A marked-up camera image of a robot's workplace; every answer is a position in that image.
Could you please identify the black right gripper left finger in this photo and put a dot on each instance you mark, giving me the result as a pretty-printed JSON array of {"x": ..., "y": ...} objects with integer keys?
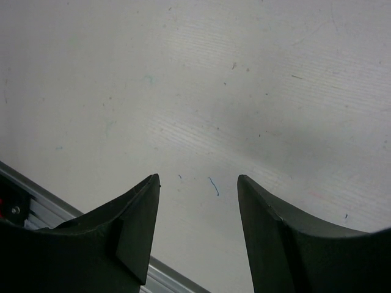
[{"x": 105, "y": 250}]

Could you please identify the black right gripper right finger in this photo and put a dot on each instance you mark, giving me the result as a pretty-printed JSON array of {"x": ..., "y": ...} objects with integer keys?
[{"x": 290, "y": 250}]

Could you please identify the aluminium mounting rail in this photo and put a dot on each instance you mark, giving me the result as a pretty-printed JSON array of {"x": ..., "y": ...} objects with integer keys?
[{"x": 47, "y": 210}]

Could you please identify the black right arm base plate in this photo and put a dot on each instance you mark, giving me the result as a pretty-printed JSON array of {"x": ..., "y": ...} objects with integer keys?
[{"x": 15, "y": 202}]

